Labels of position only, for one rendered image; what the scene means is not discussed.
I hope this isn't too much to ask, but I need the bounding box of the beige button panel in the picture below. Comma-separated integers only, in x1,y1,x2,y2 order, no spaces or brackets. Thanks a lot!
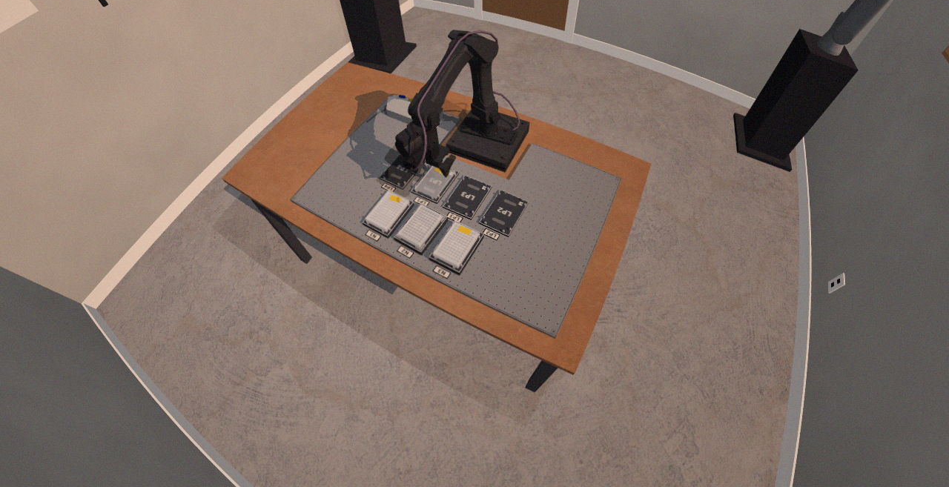
367,95,445,128

